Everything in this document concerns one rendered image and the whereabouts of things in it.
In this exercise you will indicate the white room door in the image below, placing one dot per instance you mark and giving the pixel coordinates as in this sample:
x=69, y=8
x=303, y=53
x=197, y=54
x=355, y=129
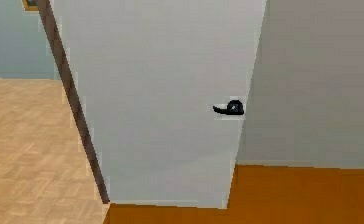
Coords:
x=156, y=100

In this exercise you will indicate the framed wall picture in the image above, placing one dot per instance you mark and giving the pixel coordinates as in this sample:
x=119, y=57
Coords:
x=30, y=4

